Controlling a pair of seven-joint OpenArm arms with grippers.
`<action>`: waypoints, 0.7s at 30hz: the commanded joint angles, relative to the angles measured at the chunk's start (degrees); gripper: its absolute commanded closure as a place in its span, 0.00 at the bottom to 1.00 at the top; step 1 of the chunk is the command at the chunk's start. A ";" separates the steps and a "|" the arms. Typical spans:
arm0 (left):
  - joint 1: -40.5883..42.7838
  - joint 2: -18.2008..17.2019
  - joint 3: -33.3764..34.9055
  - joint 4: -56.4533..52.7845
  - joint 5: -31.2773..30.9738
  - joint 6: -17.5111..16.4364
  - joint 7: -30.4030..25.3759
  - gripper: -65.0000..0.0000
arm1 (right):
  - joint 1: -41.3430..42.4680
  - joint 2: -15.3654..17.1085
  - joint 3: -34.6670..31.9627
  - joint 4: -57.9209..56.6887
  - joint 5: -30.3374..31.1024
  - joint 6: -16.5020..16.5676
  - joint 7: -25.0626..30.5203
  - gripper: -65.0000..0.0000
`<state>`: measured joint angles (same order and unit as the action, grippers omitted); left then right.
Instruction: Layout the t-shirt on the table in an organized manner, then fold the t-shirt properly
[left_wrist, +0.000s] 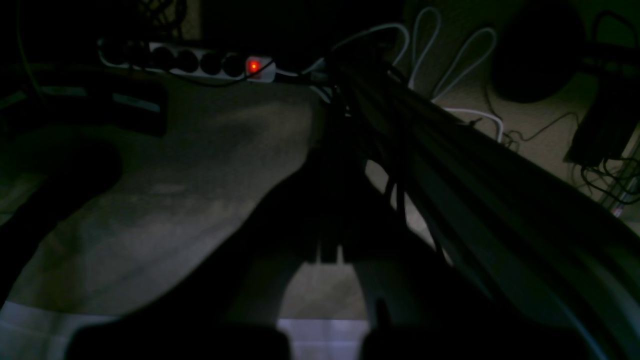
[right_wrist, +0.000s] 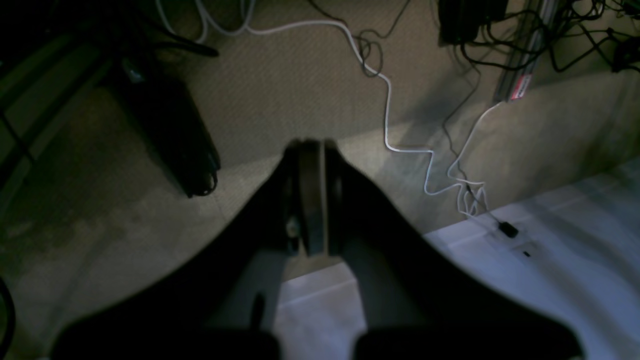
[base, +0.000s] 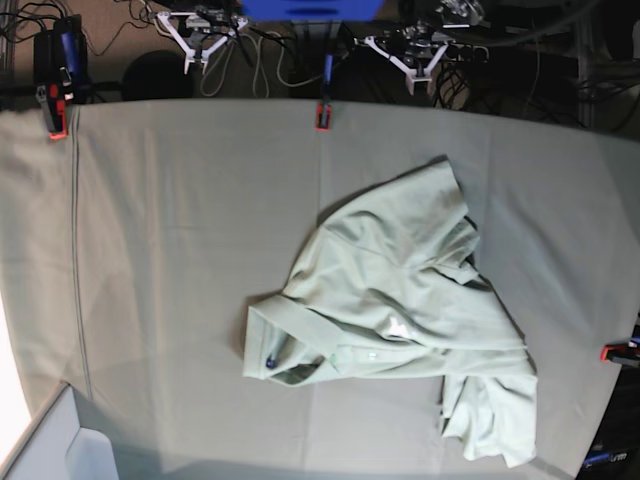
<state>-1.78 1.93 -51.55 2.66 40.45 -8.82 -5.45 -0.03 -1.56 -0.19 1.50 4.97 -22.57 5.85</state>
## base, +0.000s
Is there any light green polo t-shirt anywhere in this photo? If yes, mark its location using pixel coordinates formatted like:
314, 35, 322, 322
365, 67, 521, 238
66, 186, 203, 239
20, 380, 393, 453
243, 157, 538, 468

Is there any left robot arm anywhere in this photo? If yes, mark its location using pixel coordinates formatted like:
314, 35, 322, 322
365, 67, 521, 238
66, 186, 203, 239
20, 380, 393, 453
356, 1, 489, 95

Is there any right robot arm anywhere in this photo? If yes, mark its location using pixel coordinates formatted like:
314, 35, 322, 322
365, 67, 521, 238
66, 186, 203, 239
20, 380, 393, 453
152, 5, 249, 74

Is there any red clamp at centre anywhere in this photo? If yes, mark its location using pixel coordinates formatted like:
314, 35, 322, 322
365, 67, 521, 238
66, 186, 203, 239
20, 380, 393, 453
315, 54, 334, 131

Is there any red clamp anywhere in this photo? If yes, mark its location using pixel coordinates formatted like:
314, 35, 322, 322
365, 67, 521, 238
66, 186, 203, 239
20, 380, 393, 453
315, 54, 334, 131
33, 30, 73, 140
600, 336, 640, 368

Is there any grey-green table cloth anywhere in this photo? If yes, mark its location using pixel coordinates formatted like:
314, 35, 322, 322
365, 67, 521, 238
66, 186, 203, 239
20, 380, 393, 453
1, 100, 639, 479

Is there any black round stool base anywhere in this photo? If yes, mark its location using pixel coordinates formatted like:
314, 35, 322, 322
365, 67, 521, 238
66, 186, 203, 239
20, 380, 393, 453
121, 50, 194, 101

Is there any black power strip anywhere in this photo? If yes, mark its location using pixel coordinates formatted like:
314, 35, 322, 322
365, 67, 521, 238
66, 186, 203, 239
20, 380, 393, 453
443, 43, 489, 64

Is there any blue box overhead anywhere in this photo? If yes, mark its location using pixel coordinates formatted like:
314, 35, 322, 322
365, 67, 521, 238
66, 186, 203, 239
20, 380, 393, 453
241, 0, 384, 22

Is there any red clamp at left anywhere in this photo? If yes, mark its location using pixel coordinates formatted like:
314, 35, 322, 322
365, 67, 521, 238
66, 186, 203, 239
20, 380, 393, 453
33, 30, 73, 140

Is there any white plastic bin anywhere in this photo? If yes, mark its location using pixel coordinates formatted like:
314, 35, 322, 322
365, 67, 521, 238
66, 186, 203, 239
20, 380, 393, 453
1, 382, 119, 480

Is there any red clamp at right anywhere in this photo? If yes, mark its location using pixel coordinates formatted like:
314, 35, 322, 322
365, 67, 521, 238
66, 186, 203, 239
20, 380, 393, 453
600, 336, 640, 368

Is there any blue clamp at bottom right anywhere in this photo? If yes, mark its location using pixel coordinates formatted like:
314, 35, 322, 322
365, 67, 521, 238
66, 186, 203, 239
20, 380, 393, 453
582, 451, 628, 470

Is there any white floor cable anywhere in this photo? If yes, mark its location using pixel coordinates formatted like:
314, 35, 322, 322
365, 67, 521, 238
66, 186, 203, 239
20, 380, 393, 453
200, 30, 327, 99

